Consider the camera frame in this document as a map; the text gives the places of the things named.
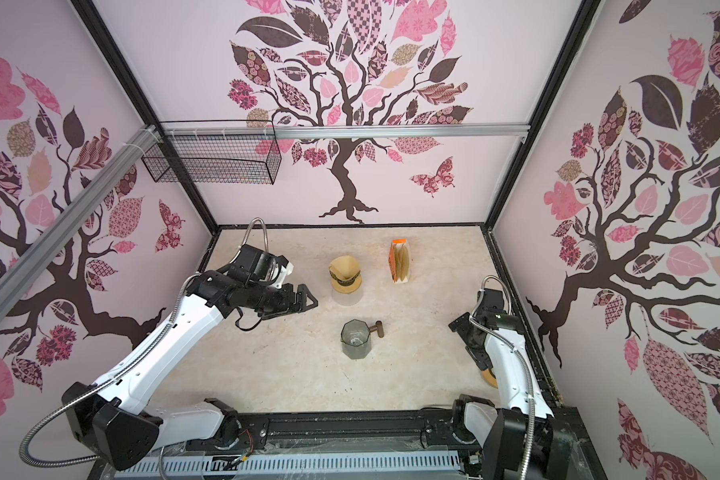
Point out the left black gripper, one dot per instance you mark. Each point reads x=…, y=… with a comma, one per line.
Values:
x=287, y=305

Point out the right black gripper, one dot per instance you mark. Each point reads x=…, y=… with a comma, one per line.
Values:
x=464, y=324

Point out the wooden dripper ring stand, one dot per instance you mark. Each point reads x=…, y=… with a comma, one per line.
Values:
x=356, y=286

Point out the grey glass server with knob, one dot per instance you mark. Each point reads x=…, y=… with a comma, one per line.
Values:
x=356, y=337

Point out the brown paper filter stack holder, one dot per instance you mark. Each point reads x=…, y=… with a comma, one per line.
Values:
x=399, y=261

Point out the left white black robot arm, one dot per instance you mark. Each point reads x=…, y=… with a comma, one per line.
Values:
x=112, y=417

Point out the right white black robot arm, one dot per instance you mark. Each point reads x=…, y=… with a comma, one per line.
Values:
x=521, y=437

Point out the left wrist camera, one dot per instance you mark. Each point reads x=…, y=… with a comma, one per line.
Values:
x=283, y=269

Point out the white slotted cable duct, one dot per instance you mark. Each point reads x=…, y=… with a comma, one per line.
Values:
x=294, y=466

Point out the black wire basket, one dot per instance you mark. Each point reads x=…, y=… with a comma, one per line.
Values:
x=215, y=151

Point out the aluminium rail left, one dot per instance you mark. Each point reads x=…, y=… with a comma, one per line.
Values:
x=40, y=254

